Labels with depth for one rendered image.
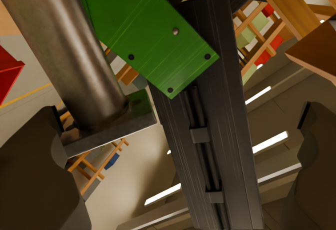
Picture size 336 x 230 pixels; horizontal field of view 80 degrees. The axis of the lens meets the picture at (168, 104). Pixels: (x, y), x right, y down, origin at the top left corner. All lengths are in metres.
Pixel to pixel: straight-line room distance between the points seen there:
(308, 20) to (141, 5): 0.93
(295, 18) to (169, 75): 0.87
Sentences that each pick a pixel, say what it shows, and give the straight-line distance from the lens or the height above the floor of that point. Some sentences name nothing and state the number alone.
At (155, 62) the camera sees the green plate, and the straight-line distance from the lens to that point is 0.34.
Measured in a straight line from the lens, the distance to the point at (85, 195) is 5.79.
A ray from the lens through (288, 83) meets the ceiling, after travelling 7.85.
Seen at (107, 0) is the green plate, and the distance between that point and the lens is 0.33.
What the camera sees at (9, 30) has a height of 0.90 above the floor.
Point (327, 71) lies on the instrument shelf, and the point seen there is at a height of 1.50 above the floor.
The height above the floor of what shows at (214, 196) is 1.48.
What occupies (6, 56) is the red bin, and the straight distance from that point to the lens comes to 0.77.
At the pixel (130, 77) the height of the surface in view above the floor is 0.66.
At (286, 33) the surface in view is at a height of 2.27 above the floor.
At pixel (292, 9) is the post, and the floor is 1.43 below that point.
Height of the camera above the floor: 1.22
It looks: 8 degrees up
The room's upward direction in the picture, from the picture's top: 136 degrees clockwise
